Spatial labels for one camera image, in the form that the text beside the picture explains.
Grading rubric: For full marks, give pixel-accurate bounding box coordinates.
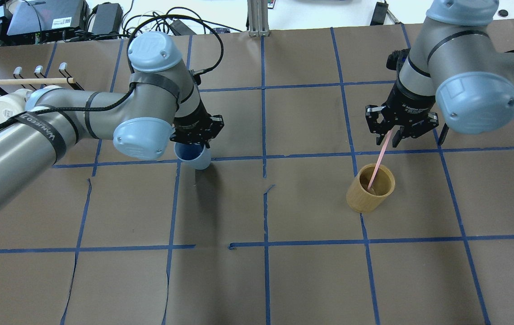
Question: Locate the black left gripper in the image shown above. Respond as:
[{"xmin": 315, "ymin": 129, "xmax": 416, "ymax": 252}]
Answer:
[{"xmin": 169, "ymin": 106, "xmax": 224, "ymax": 148}]

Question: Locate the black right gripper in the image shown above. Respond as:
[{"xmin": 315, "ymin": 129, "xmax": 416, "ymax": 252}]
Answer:
[{"xmin": 365, "ymin": 81, "xmax": 439, "ymax": 148}]

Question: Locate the light blue plastic cup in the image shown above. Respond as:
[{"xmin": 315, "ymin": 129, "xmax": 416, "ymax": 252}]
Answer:
[{"xmin": 174, "ymin": 143, "xmax": 212, "ymax": 170}]

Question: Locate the pink chopstick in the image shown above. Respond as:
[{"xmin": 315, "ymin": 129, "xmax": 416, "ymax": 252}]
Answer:
[{"xmin": 367, "ymin": 130, "xmax": 393, "ymax": 194}]

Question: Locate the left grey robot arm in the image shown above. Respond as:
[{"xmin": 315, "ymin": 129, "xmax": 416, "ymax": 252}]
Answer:
[{"xmin": 0, "ymin": 32, "xmax": 224, "ymax": 210}]

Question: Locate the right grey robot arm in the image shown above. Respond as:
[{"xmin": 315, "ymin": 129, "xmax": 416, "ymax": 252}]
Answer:
[{"xmin": 365, "ymin": 0, "xmax": 514, "ymax": 147}]

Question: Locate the bamboo cylinder holder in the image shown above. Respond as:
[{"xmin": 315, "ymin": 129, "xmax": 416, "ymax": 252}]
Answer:
[{"xmin": 346, "ymin": 163, "xmax": 396, "ymax": 214}]

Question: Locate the left white mug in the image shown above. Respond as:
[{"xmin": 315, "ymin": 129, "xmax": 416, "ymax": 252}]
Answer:
[{"xmin": 0, "ymin": 88, "xmax": 33, "ymax": 123}]

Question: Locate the black projector box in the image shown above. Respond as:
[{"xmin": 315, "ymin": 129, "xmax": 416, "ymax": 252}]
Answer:
[{"xmin": 7, "ymin": 0, "xmax": 89, "ymax": 37}]

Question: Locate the wooden rack dowel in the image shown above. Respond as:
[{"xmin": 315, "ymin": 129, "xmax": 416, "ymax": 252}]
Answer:
[{"xmin": 0, "ymin": 77, "xmax": 77, "ymax": 86}]

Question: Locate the aluminium frame post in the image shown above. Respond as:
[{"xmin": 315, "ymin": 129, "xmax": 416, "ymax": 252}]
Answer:
[{"xmin": 247, "ymin": 0, "xmax": 270, "ymax": 37}]

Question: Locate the black wire mug rack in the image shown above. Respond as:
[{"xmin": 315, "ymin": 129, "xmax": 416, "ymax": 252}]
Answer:
[{"xmin": 0, "ymin": 62, "xmax": 84, "ymax": 95}]

